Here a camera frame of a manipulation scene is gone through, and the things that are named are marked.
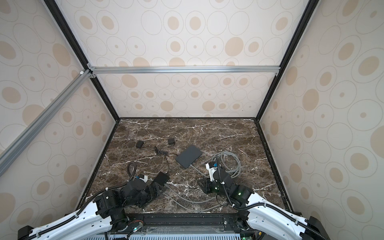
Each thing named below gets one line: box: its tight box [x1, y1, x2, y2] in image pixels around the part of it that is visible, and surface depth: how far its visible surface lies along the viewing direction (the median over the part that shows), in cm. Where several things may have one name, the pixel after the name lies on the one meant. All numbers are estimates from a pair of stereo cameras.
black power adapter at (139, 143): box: [135, 140, 144, 149], surface depth 105 cm
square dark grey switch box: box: [176, 145, 203, 169], surface depth 99 cm
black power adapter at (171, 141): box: [168, 138, 175, 146], surface depth 108 cm
